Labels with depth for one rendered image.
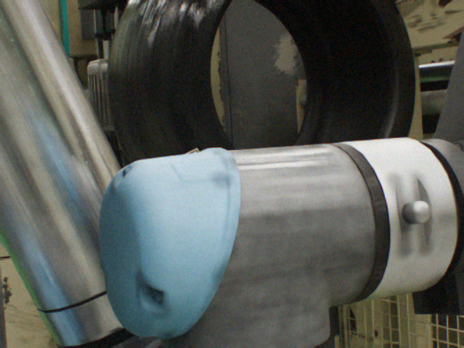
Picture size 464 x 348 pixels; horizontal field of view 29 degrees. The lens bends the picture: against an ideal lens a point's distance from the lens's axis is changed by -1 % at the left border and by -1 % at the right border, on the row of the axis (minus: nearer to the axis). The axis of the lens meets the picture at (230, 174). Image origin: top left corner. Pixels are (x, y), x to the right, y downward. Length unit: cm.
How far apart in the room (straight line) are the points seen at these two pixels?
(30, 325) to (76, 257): 156
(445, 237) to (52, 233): 20
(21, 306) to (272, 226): 167
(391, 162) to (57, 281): 18
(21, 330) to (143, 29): 80
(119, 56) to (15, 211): 113
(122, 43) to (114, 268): 122
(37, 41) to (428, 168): 20
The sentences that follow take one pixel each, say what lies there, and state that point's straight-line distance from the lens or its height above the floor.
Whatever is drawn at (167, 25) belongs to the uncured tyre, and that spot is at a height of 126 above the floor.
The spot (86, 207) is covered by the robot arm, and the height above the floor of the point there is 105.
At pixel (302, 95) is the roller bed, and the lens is 214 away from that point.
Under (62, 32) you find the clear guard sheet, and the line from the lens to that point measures 207.
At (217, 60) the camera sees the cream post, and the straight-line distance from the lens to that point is 190.
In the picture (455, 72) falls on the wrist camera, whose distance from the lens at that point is 51.
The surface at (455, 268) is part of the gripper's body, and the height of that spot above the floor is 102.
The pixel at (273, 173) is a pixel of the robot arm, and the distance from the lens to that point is 37.
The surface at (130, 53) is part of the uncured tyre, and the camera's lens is 154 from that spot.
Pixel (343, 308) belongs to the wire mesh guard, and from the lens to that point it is 211.
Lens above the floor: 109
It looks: 3 degrees down
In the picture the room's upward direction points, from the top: 4 degrees counter-clockwise
